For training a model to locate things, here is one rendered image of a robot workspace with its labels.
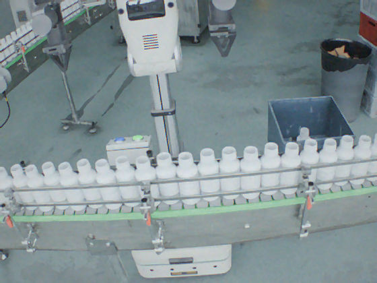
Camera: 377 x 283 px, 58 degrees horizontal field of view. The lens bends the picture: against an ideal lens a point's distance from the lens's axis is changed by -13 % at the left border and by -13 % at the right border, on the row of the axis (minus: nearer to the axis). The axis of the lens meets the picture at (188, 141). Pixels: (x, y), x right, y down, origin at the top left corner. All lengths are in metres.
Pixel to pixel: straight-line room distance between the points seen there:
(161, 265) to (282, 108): 1.01
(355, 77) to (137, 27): 2.02
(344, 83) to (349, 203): 1.93
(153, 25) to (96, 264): 1.47
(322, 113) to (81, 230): 1.17
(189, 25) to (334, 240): 3.25
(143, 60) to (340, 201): 0.91
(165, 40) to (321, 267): 1.49
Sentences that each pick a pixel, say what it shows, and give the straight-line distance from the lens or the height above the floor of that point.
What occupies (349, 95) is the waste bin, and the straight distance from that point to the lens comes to 3.13.
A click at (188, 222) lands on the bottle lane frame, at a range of 1.15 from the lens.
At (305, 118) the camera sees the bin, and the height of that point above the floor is 0.84.
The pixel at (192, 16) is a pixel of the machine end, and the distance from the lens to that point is 4.65.
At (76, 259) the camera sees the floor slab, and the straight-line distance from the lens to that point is 2.40.
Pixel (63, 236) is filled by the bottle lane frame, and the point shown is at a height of 0.90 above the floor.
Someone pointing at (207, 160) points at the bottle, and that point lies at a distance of 1.03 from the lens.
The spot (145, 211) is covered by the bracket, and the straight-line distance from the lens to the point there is 1.02.
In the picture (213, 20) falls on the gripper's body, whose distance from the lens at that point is 0.99.
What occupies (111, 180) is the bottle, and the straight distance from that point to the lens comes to 1.08.
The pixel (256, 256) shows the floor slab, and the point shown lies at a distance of 2.22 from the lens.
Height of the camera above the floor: 1.81
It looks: 37 degrees down
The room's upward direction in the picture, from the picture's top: 7 degrees counter-clockwise
